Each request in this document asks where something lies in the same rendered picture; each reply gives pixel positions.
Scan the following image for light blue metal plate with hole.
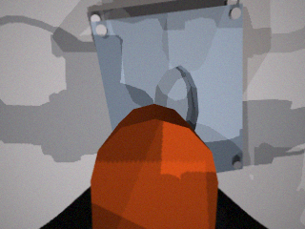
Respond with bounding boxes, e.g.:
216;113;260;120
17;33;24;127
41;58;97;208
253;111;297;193
91;3;243;173

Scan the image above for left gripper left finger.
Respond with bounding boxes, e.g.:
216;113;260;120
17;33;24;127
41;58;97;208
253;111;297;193
39;186;92;229

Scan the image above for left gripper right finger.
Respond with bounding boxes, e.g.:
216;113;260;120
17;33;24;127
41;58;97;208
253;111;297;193
215;188;268;229

